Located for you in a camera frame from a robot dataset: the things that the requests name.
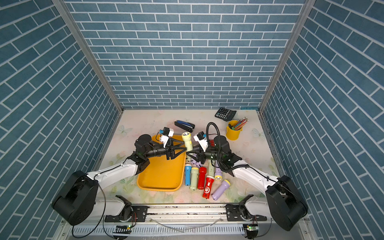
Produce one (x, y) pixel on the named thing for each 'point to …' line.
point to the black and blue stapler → (186, 126)
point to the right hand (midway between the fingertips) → (190, 152)
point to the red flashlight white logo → (209, 182)
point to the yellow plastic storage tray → (162, 174)
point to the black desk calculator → (225, 114)
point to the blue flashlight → (187, 174)
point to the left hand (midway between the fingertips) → (187, 149)
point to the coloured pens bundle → (241, 122)
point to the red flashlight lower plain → (201, 179)
